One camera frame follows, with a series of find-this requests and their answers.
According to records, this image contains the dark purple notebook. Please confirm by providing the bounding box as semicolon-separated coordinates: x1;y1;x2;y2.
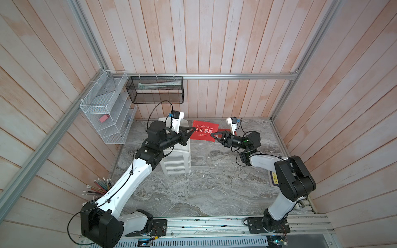
270;172;279;187

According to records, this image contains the pink eraser block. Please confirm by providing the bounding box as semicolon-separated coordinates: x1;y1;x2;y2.
99;114;110;123

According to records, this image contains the white wire mesh shelf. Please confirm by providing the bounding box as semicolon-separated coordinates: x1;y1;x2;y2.
80;70;136;144

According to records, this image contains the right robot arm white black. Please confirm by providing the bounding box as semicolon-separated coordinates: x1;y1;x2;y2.
210;131;316;233

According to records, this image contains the black wire mesh basket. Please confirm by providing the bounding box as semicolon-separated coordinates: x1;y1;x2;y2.
126;75;185;104

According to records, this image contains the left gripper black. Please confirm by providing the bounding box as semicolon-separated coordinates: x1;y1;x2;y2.
159;125;195;150

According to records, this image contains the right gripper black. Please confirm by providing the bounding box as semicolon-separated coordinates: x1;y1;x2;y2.
212;132;249;153

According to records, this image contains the aluminium mounting rail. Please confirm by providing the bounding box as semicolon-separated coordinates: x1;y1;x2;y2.
111;214;336;242

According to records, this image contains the horizontal aluminium frame bar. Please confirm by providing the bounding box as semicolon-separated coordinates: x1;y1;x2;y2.
108;72;299;81

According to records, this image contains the left aluminium frame bar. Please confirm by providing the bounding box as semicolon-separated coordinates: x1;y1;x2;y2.
1;68;105;222

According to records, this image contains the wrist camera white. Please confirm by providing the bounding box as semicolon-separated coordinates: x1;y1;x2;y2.
226;117;241;135
169;110;184;133

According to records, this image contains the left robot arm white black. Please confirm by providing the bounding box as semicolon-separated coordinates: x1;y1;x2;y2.
78;120;195;248

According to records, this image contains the pink cup with pencils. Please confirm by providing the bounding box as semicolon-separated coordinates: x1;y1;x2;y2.
82;177;114;203

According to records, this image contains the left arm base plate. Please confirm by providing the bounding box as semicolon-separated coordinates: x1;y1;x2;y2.
126;219;167;238

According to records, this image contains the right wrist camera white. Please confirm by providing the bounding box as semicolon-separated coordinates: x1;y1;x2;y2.
226;117;241;135

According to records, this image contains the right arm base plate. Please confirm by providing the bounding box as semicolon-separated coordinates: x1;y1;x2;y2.
243;217;291;234

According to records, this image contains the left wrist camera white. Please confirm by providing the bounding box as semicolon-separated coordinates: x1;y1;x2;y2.
169;110;184;133

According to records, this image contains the white plastic drawer organizer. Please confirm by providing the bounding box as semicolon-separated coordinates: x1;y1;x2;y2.
158;117;192;175

